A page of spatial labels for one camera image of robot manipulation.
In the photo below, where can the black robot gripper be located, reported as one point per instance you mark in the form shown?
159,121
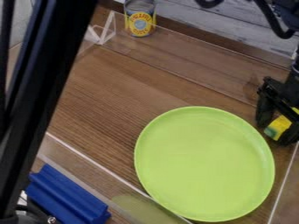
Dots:
271,100

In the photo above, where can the yellow toy banana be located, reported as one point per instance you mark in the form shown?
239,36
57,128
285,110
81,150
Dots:
273,129

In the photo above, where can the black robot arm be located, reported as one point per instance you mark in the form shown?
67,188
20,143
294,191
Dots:
282,16

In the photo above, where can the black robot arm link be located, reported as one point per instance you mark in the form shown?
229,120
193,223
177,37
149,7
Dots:
51,44

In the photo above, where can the green round plate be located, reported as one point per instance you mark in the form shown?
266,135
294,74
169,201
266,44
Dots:
205,164

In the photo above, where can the yellow labelled tin can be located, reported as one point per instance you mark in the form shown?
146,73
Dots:
141,18

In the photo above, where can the blue plastic clamp block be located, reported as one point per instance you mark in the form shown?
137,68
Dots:
65,199

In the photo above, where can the clear acrylic barrier wall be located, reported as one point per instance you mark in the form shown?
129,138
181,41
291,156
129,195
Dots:
123,84

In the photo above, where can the clear acrylic corner bracket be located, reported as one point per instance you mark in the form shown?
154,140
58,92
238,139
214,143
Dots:
101,34

